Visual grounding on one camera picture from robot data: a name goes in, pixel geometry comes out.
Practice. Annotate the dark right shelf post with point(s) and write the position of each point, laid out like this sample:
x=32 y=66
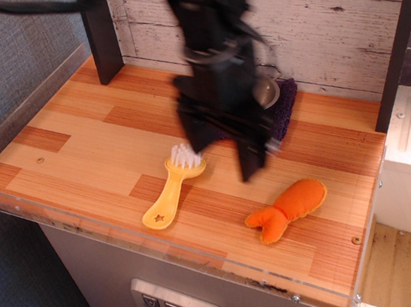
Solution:
x=395 y=66

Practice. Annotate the dark purple folded cloth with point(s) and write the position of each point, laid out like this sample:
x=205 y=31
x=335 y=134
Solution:
x=286 y=107

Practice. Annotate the small steel two-handled pot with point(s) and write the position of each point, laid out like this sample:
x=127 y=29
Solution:
x=266 y=90

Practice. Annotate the dark left shelf post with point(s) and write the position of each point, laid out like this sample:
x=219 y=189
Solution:
x=103 y=41

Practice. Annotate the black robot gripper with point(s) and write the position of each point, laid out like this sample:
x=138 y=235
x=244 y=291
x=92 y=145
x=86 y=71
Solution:
x=220 y=79

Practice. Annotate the yellow toy scrub brush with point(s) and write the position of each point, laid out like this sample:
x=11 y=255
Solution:
x=183 y=163

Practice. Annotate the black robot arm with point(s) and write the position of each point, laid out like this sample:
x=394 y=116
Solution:
x=209 y=24

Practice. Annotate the dark shelf post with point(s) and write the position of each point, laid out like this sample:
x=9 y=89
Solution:
x=395 y=66
x=103 y=41

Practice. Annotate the orange plush fish toy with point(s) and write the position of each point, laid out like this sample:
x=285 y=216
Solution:
x=297 y=201

